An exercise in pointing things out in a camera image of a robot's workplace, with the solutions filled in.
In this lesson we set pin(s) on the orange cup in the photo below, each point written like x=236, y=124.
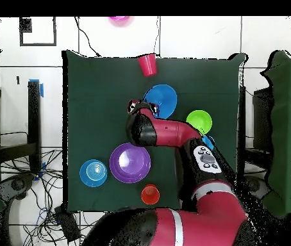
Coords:
x=150, y=194

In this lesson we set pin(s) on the black equipment base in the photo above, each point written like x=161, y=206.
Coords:
x=17, y=184
x=257, y=188

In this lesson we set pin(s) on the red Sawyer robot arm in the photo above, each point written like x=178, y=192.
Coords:
x=171, y=133

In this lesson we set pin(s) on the small green bowl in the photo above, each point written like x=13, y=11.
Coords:
x=199, y=121

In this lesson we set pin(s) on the large blue bowl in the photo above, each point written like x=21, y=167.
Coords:
x=163, y=98

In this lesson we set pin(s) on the black metal stand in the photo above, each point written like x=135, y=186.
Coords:
x=34, y=115
x=261, y=107

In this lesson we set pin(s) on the purple bowl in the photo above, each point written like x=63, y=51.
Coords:
x=130, y=162

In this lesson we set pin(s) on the blue cup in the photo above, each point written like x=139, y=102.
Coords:
x=209, y=142

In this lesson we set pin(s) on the large pink bowl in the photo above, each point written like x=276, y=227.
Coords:
x=119, y=18

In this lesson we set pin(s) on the red cup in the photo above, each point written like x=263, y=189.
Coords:
x=148, y=65

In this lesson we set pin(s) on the small blue bowl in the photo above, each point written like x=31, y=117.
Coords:
x=93, y=173

